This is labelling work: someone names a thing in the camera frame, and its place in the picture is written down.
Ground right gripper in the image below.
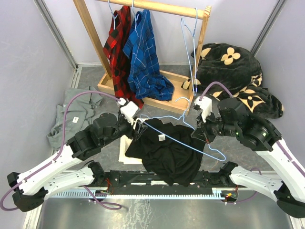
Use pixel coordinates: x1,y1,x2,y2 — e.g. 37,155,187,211
191,109,239,144

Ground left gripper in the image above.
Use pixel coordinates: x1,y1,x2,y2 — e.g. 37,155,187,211
101,105,148,147

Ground black shirt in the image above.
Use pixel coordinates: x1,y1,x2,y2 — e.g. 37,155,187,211
125,119,205,187

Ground wooden clothes rack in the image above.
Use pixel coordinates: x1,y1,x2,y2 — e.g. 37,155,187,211
74,0,211,114

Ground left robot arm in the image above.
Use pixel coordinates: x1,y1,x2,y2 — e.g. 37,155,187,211
7,113,147,212

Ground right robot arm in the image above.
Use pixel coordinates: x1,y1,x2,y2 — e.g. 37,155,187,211
192,96,305,219

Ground blue plaid shirt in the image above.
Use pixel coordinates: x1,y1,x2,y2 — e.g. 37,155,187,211
123,10,174,101

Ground grey shirt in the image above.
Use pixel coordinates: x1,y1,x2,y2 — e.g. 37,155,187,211
47,86,111,151

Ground red plaid shirt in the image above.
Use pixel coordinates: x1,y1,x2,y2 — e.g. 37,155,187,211
103,6,144,108

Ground blue hanger under red shirt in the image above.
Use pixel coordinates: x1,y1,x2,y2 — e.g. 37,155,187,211
107,0,118,30

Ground cream folded cloth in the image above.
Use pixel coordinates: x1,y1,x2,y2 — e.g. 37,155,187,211
118,135,143,165

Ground black floral blanket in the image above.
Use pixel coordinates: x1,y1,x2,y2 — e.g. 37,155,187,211
196,43,284,119

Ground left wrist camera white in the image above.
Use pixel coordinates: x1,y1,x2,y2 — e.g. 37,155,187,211
117,98,140,125

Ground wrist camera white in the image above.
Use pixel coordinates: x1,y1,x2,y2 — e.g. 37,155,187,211
194,96,212,122
117,98,140,125

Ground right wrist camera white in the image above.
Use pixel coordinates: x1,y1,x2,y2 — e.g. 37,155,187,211
194,96,212,122

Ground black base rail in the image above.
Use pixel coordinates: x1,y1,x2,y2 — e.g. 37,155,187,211
100,170,236,196

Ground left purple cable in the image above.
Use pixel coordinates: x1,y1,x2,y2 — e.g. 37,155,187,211
0,92,124,212

